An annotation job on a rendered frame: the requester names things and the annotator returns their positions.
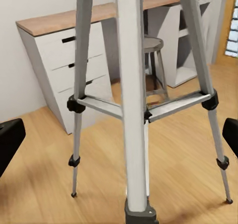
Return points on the camera tripod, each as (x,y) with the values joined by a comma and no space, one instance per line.
(132,110)

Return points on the desk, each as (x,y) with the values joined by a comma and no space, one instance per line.
(50,44)

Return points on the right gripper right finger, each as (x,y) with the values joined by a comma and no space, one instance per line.
(230,134)

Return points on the taboret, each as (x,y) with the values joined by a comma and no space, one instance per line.
(152,44)

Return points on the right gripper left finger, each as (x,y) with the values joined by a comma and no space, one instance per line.
(12,134)

